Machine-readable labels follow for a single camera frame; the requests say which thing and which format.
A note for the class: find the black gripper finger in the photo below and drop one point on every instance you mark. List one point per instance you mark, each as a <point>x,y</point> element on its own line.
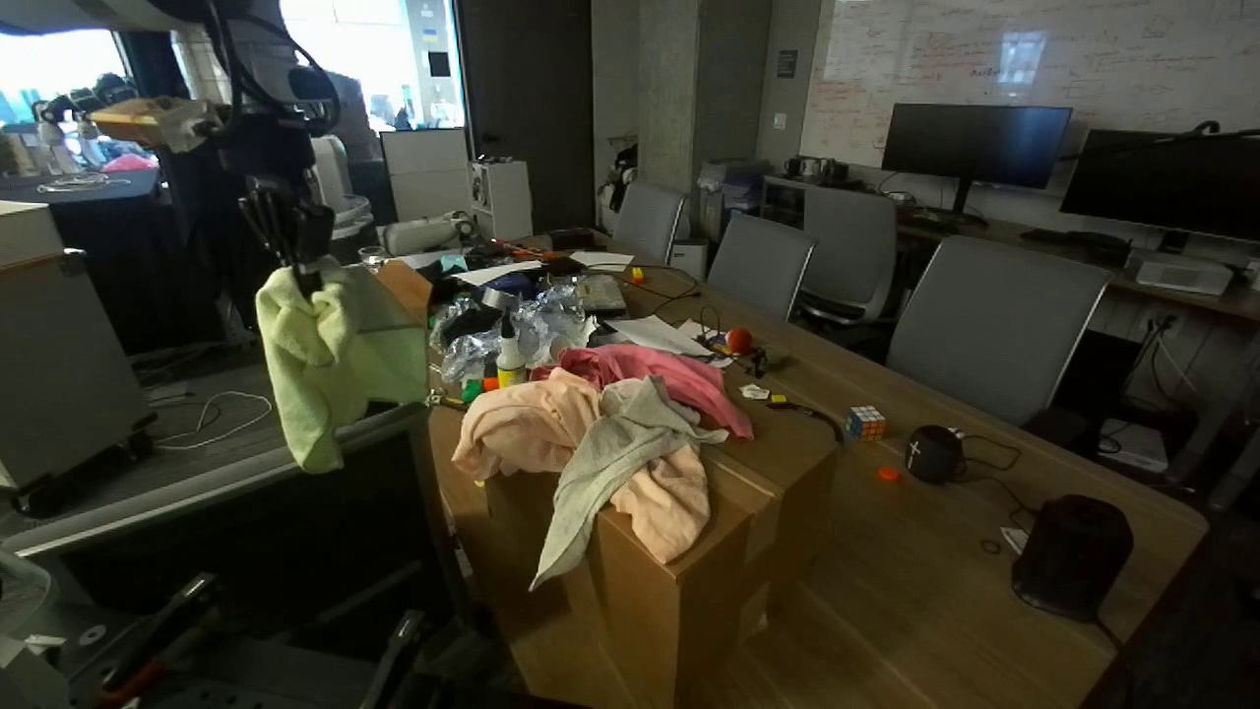
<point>266,228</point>
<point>311,241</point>

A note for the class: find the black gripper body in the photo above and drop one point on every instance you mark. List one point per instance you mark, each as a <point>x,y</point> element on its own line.
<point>267,159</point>

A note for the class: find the light green towel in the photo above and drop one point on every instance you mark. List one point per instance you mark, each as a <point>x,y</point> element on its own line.
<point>316,366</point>

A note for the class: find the peach shirt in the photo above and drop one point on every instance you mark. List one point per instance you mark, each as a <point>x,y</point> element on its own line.
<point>516,425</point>

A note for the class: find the off-white towel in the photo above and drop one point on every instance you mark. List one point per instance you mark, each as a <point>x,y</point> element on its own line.
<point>617,446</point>

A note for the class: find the white floor appliance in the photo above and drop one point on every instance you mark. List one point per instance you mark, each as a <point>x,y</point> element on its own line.
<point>345,198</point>

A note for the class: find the black curtain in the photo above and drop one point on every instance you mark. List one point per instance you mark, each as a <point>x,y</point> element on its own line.
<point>198,261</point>

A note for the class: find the white square panel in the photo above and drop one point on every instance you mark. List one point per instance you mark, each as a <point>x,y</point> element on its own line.
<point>425,172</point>

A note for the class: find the clear plastic bag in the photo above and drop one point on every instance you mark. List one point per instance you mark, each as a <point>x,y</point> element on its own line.
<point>460,342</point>
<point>546,317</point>

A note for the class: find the green plastic toy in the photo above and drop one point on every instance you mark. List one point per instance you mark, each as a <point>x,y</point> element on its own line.
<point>470,391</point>

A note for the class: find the orange plastic piece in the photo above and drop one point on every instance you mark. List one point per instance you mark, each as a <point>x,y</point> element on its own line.
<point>488,383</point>

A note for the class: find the white spray bottle yellow label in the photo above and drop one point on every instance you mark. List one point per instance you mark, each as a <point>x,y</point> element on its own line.
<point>509,359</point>

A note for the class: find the white cabinet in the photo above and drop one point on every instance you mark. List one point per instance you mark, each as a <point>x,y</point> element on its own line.
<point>64,357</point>

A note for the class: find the yellow orange ball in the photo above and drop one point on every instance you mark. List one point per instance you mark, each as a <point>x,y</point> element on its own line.
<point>636,273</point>

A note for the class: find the white paper stack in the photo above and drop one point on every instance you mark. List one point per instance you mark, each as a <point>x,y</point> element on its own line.
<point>655,337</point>

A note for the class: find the pink cloth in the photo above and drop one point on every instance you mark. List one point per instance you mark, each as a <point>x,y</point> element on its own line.
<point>672,377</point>

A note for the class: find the black bar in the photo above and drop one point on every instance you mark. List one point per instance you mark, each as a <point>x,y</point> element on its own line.
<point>149,633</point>

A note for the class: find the red orange ball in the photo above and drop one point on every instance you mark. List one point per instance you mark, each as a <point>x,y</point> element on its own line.
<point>743,341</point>

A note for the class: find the brown cardboard box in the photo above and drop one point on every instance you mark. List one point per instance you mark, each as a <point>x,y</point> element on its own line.
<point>684,617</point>

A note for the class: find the Rubik's cube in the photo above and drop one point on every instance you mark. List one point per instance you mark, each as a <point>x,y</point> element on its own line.
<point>863,419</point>

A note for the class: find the small orange cap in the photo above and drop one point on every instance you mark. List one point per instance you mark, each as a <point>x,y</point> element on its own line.
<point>890,475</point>

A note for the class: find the black computer monitor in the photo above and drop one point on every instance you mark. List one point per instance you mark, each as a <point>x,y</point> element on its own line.
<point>1168,178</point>
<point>979,139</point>

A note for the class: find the black cylindrical speaker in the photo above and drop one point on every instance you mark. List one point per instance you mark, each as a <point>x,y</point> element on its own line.
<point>1073,554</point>

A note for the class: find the white box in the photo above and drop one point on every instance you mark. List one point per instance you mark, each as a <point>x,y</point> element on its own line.
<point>1136,443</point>

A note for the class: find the white keyboard device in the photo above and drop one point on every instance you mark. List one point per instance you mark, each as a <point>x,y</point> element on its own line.
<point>1181,273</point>

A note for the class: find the wooden wall desk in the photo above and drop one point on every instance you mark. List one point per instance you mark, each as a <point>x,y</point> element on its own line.
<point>1244,306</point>

